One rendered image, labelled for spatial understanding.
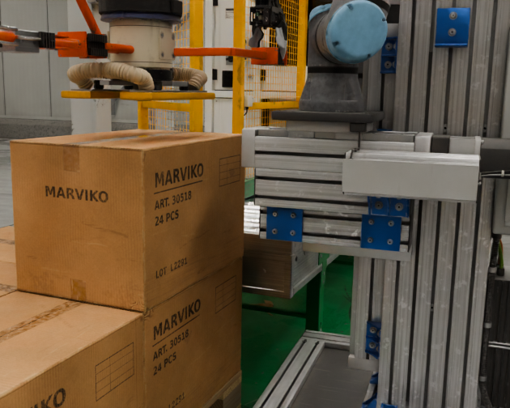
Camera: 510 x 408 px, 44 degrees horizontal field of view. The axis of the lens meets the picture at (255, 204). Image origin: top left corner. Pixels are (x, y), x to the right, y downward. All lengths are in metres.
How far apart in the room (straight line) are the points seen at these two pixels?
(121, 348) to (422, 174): 0.78
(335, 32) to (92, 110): 2.13
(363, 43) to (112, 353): 0.87
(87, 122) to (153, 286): 1.81
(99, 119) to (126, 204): 1.77
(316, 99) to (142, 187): 0.45
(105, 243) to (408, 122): 0.80
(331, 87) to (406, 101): 0.25
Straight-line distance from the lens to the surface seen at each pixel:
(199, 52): 1.78
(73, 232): 1.65
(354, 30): 1.30
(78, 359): 1.41
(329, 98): 1.42
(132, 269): 1.57
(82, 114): 3.31
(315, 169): 1.44
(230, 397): 2.18
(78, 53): 1.59
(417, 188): 1.30
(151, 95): 1.62
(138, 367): 1.62
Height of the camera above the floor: 1.08
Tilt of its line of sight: 10 degrees down
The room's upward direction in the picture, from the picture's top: 1 degrees clockwise
